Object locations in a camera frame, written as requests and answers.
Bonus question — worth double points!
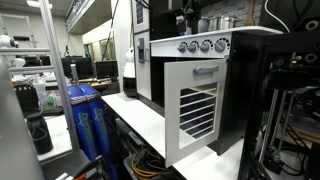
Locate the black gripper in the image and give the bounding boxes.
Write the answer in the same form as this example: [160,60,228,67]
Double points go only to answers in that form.
[181,0,203,36]

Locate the grey cabinet door handle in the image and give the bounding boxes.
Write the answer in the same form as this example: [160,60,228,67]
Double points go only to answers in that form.
[192,64,221,76]

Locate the silver pot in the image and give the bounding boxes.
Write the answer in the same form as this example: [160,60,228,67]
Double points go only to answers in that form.
[209,16,240,32]

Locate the white toy kitchen unit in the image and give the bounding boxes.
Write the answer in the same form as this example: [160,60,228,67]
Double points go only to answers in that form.
[131,0,284,156]

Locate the grey stove knob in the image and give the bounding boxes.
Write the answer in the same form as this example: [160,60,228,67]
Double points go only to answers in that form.
[199,39,214,53]
[177,41,188,54]
[213,37,231,53]
[187,40,200,54]

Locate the white toy microwave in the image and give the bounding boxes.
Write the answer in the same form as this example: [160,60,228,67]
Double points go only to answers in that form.
[168,0,184,11]

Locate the white freezer door dark window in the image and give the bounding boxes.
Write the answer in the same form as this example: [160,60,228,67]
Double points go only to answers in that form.
[131,0,150,34]

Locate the brown wooden utensil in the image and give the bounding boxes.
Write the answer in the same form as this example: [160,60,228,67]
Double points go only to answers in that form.
[244,0,257,27]

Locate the grey water dispenser panel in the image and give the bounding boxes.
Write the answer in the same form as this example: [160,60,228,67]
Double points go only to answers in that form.
[137,37,146,64]

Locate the white and black cylindrical device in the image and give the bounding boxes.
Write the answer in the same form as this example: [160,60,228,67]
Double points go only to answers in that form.
[122,47,138,98]

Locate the black computer monitor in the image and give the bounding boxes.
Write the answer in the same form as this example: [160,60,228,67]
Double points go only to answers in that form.
[60,56,95,81]
[95,59,120,82]

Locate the overhead shelf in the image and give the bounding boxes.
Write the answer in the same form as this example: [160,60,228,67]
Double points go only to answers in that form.
[64,0,114,35]

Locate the blue box green lettering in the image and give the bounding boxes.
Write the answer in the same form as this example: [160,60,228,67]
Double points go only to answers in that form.
[78,83,118,180]
[67,87,98,162]

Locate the ceiling light panel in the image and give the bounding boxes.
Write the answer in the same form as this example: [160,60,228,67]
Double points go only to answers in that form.
[26,0,54,10]

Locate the clear container green items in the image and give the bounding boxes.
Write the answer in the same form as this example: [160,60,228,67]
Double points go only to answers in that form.
[33,81,63,112]

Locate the black orange-tipped tool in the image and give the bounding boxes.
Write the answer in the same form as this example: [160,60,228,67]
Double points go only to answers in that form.
[54,154,105,180]

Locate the black crate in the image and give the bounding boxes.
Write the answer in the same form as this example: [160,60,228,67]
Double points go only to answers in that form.
[11,83,42,118]

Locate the white round device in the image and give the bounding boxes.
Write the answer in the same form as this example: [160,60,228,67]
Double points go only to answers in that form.
[0,34,20,49]

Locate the black fabric pouch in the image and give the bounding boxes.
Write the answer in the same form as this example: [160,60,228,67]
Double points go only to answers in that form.
[25,110,54,156]

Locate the white cable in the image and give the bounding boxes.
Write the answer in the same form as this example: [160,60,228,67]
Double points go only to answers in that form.
[263,0,292,34]

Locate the black metal frame rack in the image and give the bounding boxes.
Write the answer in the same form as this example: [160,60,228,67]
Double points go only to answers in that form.
[229,31,320,180]

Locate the grey aluminium post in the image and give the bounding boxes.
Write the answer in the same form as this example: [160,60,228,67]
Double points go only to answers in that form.
[37,0,81,152]

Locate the yellow cable bundle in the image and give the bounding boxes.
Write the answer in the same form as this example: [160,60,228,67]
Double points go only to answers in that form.
[130,149,178,180]

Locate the horizontal aluminium rail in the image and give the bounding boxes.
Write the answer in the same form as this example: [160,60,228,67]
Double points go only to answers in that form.
[6,65,56,75]
[0,47,52,57]

